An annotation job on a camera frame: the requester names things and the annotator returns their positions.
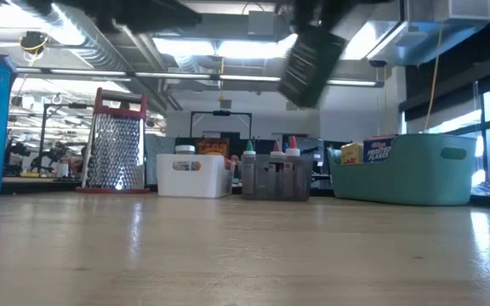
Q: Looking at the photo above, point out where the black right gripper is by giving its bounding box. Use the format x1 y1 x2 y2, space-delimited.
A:
275 0 395 33

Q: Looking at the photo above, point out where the dark pepper tin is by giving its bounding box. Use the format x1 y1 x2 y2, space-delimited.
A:
276 24 349 109

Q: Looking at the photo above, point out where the red-capped food colouring bottle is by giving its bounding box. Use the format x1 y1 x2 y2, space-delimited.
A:
286 135 301 159

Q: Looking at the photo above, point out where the yellow Corn Pops box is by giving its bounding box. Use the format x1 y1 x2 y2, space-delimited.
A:
340 142 364 166

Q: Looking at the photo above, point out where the blue Frosted Flakes box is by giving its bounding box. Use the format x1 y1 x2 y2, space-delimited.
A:
362 135 395 164

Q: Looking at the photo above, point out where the purple-capped food colouring bottle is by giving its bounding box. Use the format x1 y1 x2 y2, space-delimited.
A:
270 140 284 162

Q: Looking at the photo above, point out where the green-capped food colouring bottle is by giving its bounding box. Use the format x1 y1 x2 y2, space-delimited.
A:
242 139 257 162

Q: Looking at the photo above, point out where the Mini Wheats cereal box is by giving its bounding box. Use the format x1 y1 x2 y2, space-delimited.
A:
196 138 231 157

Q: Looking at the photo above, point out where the grey ceiling box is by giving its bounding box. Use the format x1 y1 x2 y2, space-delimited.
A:
248 9 277 37

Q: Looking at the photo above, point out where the green plastic bin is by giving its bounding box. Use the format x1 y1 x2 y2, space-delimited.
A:
326 133 478 207

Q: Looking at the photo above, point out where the grey translucent plastic bin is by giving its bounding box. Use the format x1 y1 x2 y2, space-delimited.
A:
240 153 313 202

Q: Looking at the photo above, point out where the white plastic bin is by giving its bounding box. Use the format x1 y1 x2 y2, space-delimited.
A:
155 153 236 199

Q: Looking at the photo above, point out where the red metal box grater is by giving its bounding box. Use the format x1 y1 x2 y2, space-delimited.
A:
75 87 151 195

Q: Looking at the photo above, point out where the wooden background table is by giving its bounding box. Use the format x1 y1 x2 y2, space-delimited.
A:
0 175 83 195

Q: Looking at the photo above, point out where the yellow hanging cord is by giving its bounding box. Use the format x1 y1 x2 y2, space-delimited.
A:
422 20 445 133

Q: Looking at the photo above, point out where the black yellow ceiling cable coil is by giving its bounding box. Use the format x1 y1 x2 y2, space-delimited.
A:
18 30 50 55

